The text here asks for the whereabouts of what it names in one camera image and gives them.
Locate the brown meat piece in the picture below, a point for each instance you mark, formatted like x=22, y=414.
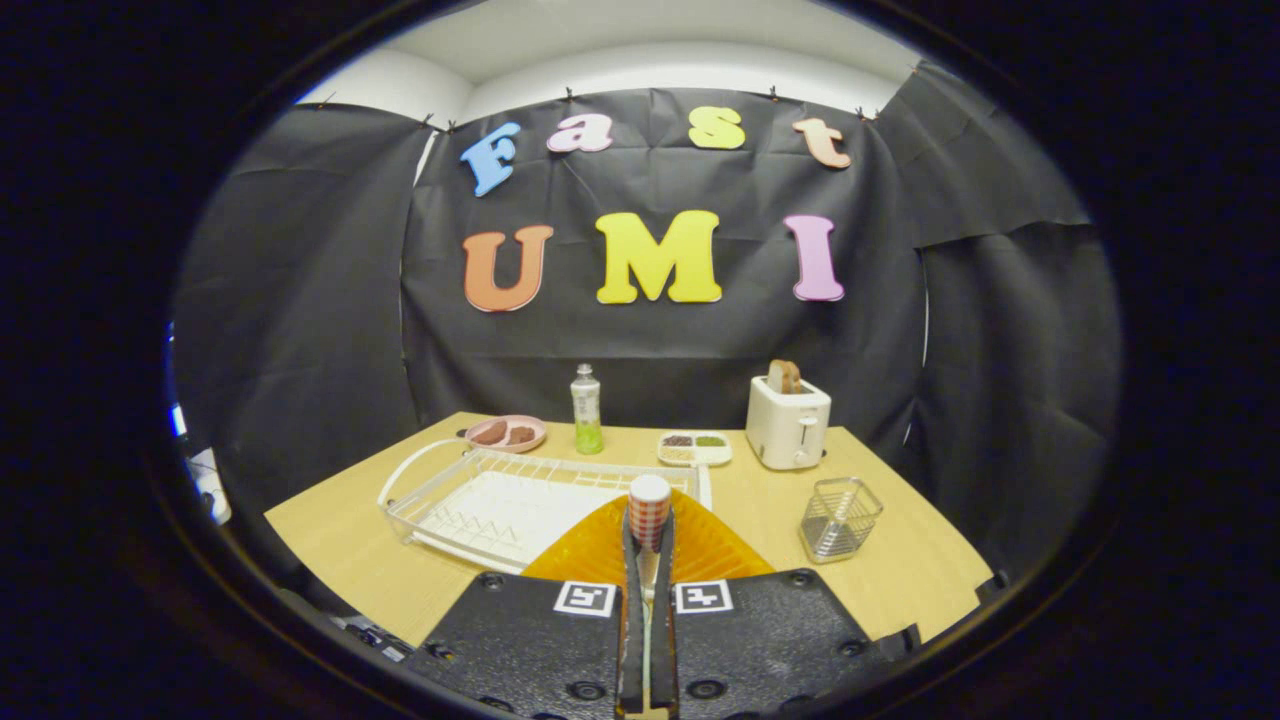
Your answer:
x=488, y=433
x=521, y=435

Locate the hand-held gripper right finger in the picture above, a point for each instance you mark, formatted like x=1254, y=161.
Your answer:
x=760, y=640

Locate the white toaster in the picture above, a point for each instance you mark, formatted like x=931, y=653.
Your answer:
x=785, y=430

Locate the pink plate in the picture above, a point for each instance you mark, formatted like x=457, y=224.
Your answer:
x=505, y=448

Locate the clear bottle with green liquid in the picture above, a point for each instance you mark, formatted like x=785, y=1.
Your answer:
x=587, y=415

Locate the white divided tray with grains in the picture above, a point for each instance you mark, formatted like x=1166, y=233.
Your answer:
x=694, y=450

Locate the bread slice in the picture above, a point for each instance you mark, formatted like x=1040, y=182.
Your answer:
x=784, y=377

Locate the black backdrop cloth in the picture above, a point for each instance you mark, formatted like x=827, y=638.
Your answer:
x=650, y=350

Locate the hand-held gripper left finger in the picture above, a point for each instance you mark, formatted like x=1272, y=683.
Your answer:
x=530, y=645

